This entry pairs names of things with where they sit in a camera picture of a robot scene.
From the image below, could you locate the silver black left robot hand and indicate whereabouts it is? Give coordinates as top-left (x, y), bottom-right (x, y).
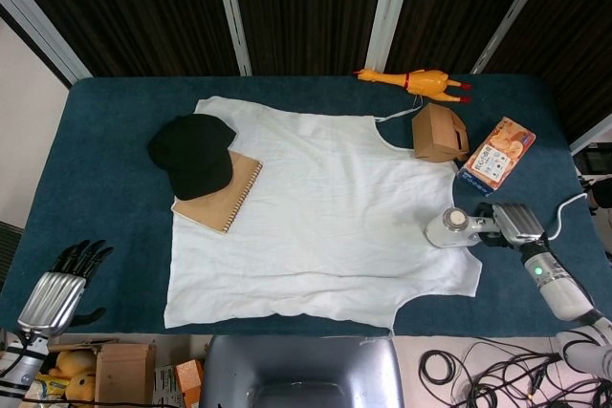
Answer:
top-left (17, 239), bottom-right (115, 338)

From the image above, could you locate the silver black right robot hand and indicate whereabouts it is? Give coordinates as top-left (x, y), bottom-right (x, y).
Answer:
top-left (472, 202), bottom-right (549, 249)

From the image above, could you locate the white sleeveless shirt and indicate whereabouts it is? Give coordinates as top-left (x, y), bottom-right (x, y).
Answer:
top-left (162, 97), bottom-right (483, 333)

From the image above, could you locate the yellow plush toy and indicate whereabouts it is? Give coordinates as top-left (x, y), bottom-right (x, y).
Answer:
top-left (47, 350), bottom-right (97, 402)

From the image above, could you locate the black ribbed floor mat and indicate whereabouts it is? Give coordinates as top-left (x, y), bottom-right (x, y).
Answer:
top-left (0, 220), bottom-right (24, 288)

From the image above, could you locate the orange blue snack box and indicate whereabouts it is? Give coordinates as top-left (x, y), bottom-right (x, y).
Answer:
top-left (456, 116), bottom-right (537, 198)

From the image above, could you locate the large brown cardboard carton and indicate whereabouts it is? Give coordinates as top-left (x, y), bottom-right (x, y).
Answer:
top-left (93, 341), bottom-right (158, 407)

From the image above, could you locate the black screen device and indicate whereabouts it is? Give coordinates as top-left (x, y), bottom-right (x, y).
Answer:
top-left (573, 140), bottom-right (612, 175)

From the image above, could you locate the small brown cardboard box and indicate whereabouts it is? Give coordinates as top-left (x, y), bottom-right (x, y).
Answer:
top-left (411, 102), bottom-right (470, 163)

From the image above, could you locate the white printed carton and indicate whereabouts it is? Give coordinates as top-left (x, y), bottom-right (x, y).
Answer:
top-left (153, 364), bottom-right (186, 408)

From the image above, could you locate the orange packet box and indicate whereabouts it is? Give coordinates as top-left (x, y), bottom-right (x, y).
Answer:
top-left (174, 358), bottom-right (206, 408)

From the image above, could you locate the dark blue table cover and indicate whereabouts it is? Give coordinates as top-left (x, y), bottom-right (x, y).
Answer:
top-left (0, 74), bottom-right (612, 338)

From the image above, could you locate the yellow rubber chicken toy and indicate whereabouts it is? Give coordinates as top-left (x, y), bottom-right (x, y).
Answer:
top-left (353, 67), bottom-right (474, 106)

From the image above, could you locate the black baseball cap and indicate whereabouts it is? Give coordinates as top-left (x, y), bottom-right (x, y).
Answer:
top-left (146, 113), bottom-right (238, 203)

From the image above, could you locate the brown spiral notebook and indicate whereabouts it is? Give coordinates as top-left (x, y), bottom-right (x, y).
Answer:
top-left (171, 149), bottom-right (264, 237)

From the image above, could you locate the silver slotted metal post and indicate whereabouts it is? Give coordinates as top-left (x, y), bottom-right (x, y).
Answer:
top-left (470, 0), bottom-right (561, 75)
top-left (209, 0), bottom-right (253, 77)
top-left (568, 114), bottom-right (612, 156)
top-left (366, 0), bottom-right (418, 75)
top-left (0, 0), bottom-right (93, 87)

